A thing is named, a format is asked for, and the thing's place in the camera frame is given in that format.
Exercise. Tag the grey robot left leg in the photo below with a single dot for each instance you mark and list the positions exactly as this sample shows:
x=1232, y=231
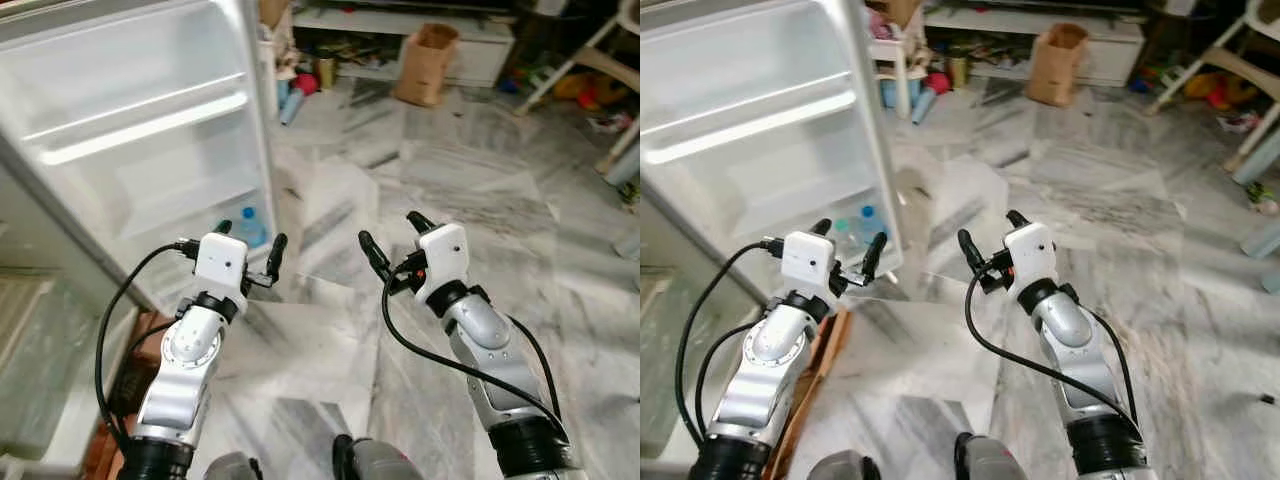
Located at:
x=232, y=468
x=840, y=468

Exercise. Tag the grey robot right leg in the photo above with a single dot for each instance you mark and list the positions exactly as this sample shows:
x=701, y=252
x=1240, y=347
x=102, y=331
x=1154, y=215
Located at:
x=385, y=462
x=995, y=462

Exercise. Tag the brown paper bag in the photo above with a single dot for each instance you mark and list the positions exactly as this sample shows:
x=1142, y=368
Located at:
x=1058, y=65
x=425, y=65

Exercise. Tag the grey robot leg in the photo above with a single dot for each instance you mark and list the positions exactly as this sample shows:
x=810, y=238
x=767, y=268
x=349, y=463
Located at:
x=840, y=468
x=995, y=462
x=232, y=468
x=385, y=462

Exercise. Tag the yellow red toy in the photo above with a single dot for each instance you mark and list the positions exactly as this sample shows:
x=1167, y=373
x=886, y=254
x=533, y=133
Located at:
x=590, y=92
x=1220, y=92

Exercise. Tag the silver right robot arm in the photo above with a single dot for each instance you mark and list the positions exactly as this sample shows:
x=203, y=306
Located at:
x=490, y=340
x=1070, y=330

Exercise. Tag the beige plastic chair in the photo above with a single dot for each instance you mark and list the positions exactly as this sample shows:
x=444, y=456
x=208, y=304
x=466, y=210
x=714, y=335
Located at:
x=1250, y=72
x=610, y=68

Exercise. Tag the clear bottle blue cap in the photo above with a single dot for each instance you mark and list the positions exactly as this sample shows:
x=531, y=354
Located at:
x=250, y=228
x=868, y=225

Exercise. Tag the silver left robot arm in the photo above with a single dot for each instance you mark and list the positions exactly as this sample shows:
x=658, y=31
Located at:
x=185, y=350
x=770, y=355

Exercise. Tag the white door shelf rail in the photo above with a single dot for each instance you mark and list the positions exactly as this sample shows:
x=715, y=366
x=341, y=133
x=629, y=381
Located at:
x=140, y=125
x=760, y=125

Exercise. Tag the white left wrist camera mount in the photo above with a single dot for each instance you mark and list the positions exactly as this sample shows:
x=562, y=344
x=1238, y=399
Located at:
x=220, y=260
x=808, y=260

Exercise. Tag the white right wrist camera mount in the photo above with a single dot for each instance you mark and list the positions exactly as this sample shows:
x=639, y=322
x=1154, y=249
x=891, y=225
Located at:
x=445, y=255
x=1032, y=252

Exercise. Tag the red clay brick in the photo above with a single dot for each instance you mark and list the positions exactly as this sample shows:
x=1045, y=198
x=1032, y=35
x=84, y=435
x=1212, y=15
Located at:
x=100, y=455

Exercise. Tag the white low cabinet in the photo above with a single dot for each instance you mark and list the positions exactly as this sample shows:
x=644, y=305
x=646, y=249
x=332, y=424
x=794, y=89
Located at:
x=1115, y=55
x=470, y=55

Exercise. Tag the gold metal can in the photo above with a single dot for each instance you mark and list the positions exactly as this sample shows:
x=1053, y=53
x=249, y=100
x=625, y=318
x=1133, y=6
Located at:
x=326, y=73
x=958, y=72

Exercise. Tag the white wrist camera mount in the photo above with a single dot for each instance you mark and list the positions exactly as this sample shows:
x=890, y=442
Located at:
x=808, y=260
x=220, y=260
x=1032, y=252
x=445, y=255

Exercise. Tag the clear bottle green cap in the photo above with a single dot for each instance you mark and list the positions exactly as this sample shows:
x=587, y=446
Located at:
x=843, y=228

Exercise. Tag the white fridge door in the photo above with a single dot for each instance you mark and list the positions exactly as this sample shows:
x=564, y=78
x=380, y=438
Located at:
x=150, y=60
x=760, y=60

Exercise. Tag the blue bottle red top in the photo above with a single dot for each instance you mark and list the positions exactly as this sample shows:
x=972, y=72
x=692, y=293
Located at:
x=305, y=84
x=937, y=84

